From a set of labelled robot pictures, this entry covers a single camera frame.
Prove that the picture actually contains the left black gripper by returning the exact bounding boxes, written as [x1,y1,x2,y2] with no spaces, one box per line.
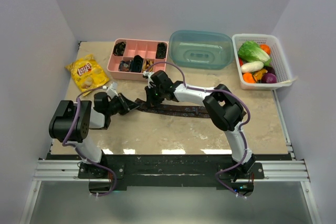
[106,93,140,116]

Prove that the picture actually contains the dark brown patterned tie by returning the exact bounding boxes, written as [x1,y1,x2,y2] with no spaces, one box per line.
[135,99,210,119]

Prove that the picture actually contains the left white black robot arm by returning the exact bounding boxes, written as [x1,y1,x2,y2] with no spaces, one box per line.
[48,92,140,178]

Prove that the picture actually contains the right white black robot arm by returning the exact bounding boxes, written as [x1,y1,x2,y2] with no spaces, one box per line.
[143,70,255,178]

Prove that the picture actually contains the rolled yellow tie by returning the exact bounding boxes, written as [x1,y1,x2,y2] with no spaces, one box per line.
[142,59,154,72]

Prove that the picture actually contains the rolled dark blue tie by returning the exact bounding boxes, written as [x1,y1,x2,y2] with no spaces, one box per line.
[131,55,143,73]

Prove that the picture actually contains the rolled dark patterned tie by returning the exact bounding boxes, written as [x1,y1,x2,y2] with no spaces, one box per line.
[118,60,133,72]

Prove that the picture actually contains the pink divided organizer tray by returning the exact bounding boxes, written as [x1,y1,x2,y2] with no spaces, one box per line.
[107,39,169,81]

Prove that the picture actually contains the rolled black tie back right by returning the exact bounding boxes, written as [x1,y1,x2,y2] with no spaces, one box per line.
[155,42,167,59]

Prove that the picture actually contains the rolled black tie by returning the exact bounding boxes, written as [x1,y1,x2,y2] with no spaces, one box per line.
[155,42,167,59]
[112,41,127,56]

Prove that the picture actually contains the yellow Lays chips bag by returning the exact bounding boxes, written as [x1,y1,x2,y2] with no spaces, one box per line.
[65,54,110,96]

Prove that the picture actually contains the rolled black tie back left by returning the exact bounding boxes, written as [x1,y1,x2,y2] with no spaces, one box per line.
[112,41,127,56]

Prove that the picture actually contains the blue transparent plastic bin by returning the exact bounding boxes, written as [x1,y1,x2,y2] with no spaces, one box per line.
[168,30,234,70]

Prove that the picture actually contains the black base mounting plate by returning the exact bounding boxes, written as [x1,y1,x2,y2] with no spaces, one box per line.
[78,154,265,196]

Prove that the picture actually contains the orange carrot piece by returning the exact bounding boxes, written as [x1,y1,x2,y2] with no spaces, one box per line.
[243,73,257,84]

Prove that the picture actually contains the white radish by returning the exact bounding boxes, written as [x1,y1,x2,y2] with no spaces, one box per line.
[240,61,264,73]

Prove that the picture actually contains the orange yellow pepper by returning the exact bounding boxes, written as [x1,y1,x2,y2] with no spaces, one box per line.
[253,69,268,83]

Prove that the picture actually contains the green lettuce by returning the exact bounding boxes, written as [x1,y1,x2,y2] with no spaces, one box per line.
[237,41,271,66]

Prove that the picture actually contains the purple onion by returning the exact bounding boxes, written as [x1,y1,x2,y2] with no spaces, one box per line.
[261,73,277,84]

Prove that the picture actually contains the dark purple eggplant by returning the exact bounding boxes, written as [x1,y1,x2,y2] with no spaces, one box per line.
[264,66,276,75]

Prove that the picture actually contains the orange fruit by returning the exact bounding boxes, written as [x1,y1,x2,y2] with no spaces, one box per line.
[260,44,271,55]

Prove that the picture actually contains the white plastic basket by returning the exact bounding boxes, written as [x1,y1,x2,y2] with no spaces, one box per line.
[232,34,295,90]

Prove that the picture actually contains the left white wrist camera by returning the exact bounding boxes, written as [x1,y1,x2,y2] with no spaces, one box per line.
[106,82,118,99]

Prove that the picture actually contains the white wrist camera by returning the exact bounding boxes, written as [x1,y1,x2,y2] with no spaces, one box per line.
[106,82,118,99]
[143,71,155,89]

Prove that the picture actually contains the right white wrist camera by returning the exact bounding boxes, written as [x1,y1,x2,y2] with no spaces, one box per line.
[143,71,155,89]

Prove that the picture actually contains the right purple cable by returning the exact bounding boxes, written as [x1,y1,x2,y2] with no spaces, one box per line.
[144,62,251,196]

